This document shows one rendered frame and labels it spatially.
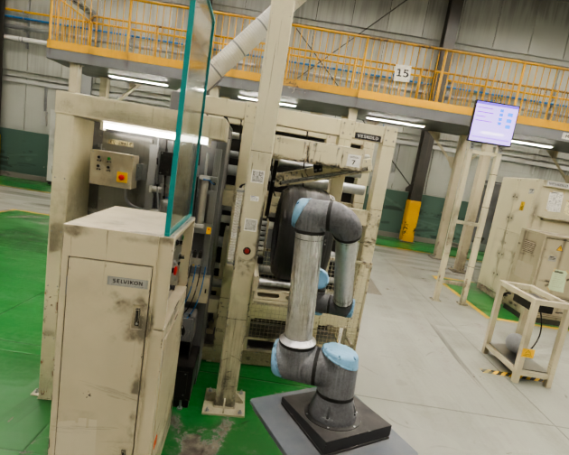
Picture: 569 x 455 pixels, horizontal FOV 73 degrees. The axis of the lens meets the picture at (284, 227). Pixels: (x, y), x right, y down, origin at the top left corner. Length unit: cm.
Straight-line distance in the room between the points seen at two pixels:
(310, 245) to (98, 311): 84
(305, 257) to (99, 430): 108
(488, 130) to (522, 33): 781
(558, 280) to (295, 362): 530
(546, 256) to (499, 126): 188
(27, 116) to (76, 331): 1249
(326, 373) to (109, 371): 84
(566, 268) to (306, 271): 536
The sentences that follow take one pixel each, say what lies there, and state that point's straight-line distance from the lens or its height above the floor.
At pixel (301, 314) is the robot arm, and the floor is 105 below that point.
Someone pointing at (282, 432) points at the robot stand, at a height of 60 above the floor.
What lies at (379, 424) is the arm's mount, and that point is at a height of 66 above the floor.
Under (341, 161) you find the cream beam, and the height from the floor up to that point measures 169.
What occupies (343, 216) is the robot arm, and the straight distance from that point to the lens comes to 142.
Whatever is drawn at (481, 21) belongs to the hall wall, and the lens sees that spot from 1330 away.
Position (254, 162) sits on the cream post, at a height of 159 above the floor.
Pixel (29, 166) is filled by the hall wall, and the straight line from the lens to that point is 1388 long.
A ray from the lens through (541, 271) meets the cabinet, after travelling 636.
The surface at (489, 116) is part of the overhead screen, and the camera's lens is 611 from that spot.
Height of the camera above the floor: 160
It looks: 9 degrees down
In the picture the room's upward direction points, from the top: 9 degrees clockwise
